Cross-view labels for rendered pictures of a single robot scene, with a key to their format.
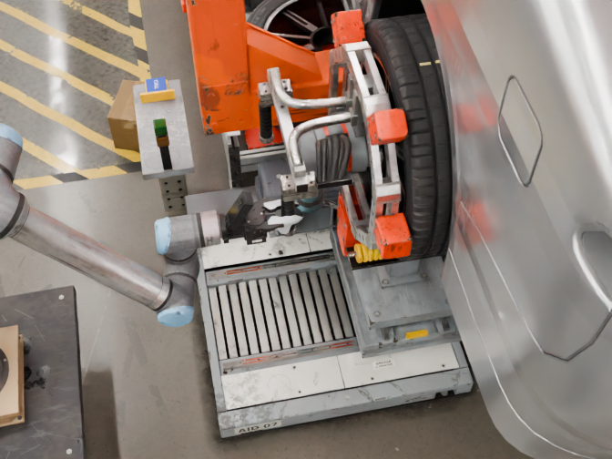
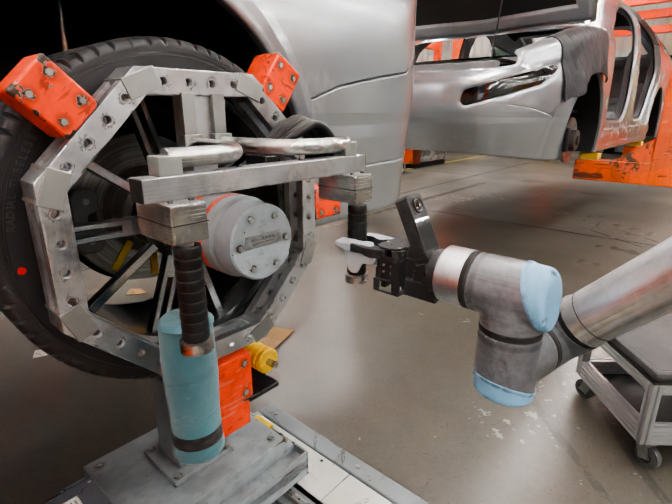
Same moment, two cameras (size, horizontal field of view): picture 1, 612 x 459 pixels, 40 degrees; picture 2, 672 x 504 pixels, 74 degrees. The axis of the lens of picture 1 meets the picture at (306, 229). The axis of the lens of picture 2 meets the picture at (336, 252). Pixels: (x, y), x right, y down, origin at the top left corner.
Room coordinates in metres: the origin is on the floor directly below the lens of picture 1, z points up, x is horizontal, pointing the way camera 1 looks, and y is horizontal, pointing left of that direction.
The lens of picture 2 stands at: (1.87, 0.66, 1.06)
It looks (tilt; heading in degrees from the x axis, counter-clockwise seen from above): 18 degrees down; 234
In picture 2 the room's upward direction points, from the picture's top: straight up
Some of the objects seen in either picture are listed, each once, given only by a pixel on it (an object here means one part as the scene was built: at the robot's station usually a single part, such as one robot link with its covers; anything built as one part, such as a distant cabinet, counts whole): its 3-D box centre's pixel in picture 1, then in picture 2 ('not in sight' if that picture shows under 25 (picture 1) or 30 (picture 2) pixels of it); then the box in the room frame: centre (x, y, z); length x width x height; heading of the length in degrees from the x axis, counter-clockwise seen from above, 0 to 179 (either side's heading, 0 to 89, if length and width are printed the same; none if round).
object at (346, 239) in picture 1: (365, 224); (209, 384); (1.59, -0.18, 0.48); 0.16 x 0.12 x 0.17; 102
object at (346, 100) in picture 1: (310, 77); (180, 128); (1.66, -0.01, 1.03); 0.19 x 0.18 x 0.11; 102
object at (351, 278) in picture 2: (288, 212); (357, 241); (1.37, 0.05, 0.83); 0.04 x 0.04 x 0.16
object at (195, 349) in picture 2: (265, 119); (192, 295); (1.70, 0.12, 0.83); 0.04 x 0.04 x 0.16
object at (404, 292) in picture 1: (402, 248); (184, 420); (1.62, -0.31, 0.32); 0.40 x 0.30 x 0.28; 12
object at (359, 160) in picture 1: (334, 149); (226, 231); (1.57, -0.08, 0.85); 0.21 x 0.14 x 0.14; 102
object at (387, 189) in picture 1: (360, 146); (203, 224); (1.58, -0.15, 0.85); 0.54 x 0.07 x 0.54; 12
